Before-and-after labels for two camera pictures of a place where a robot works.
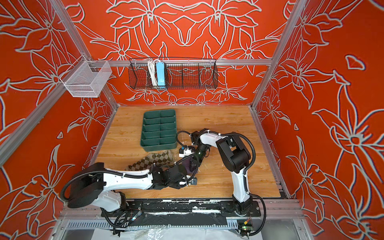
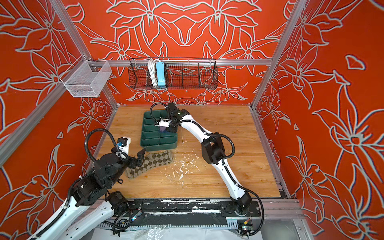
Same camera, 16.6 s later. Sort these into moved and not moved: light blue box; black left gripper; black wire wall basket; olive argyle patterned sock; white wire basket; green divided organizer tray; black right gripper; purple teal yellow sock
Moved: black left gripper; black right gripper; purple teal yellow sock
Not moved: black wire wall basket; olive argyle patterned sock; light blue box; white wire basket; green divided organizer tray
